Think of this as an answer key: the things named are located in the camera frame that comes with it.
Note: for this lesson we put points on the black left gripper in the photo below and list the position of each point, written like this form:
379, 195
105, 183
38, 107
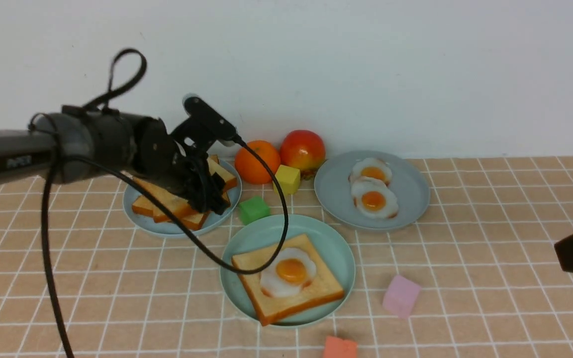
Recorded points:
166, 164

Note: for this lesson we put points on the toast slice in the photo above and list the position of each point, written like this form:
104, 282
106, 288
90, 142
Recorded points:
325, 288
181, 209
214, 167
142, 206

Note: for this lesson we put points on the fried egg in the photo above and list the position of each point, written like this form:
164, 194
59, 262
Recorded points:
289, 273
373, 199
371, 167

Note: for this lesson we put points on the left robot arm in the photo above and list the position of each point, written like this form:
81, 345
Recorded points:
76, 144

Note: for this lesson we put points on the blue plate with bread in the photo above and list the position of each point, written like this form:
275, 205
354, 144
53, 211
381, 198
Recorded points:
170, 229

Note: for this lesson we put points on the green cube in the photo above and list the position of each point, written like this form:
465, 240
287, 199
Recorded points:
253, 209

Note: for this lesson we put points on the orange fruit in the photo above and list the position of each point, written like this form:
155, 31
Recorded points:
250, 168

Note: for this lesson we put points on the yellow cube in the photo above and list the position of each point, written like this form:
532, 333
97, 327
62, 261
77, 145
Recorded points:
289, 179

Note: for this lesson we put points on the red yellow apple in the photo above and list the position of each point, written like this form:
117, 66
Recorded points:
303, 150

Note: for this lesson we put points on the blue plate with eggs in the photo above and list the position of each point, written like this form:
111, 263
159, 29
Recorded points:
332, 189

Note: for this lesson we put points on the green round plate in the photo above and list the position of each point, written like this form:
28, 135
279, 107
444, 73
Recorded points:
255, 247

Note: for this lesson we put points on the orange-red cube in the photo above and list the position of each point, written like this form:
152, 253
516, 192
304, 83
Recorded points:
336, 347

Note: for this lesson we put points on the pink cube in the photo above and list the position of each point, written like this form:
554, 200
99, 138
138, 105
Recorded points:
401, 296

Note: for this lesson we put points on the checkered beige tablecloth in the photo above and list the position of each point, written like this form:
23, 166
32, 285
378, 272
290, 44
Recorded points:
491, 285

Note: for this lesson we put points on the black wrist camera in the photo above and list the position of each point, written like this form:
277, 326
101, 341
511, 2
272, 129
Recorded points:
203, 127

